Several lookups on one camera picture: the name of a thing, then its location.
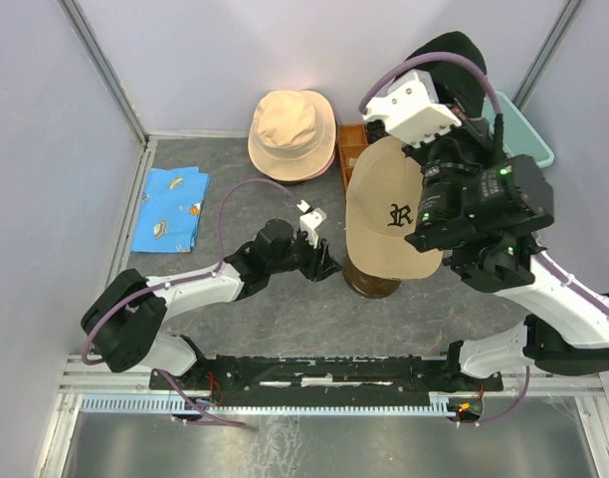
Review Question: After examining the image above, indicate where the pink bucket hat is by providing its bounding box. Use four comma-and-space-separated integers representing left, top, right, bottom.
304, 152, 336, 181

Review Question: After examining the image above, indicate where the wooden compartment tray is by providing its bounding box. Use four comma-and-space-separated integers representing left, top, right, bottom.
336, 120, 386, 190

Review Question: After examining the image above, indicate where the black baseball cap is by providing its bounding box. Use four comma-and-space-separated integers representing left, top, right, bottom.
408, 31, 487, 118

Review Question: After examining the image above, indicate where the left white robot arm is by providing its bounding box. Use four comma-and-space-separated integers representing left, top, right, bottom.
81, 209, 341, 388

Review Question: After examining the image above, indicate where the black smiley bucket hat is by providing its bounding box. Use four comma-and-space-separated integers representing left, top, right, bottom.
269, 178, 306, 187

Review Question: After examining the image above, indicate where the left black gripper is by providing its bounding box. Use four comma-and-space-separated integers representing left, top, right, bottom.
268, 228, 342, 283

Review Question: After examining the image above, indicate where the blue patterned cloth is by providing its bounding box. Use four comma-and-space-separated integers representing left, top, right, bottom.
130, 166, 210, 254

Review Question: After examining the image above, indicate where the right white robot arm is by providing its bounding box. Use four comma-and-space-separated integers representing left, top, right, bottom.
404, 106, 609, 389

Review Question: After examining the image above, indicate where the tan baseball cap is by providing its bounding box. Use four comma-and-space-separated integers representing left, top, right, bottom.
345, 136, 443, 281

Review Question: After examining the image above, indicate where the teal plastic bin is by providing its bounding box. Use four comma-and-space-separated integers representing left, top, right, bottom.
496, 91, 554, 168

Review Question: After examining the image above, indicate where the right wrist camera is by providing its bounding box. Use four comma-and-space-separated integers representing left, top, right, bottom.
362, 69, 463, 147

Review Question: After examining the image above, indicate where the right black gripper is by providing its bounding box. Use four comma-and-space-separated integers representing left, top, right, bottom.
401, 103, 511, 242

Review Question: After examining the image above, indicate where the beige mannequin head stand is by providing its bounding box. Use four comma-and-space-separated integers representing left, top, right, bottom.
342, 256, 402, 299

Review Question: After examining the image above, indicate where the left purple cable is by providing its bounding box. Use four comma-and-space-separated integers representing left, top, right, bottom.
80, 177, 305, 428

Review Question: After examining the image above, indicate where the beige bucket hat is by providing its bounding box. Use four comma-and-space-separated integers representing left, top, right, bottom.
248, 90, 336, 180

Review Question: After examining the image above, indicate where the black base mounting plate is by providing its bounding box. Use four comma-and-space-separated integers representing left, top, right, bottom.
174, 356, 504, 406

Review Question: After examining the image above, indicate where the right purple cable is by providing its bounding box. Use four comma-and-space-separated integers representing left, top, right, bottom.
358, 52, 609, 427

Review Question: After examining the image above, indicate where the purple cable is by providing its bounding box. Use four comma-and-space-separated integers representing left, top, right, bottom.
80, 177, 305, 428
358, 52, 609, 427

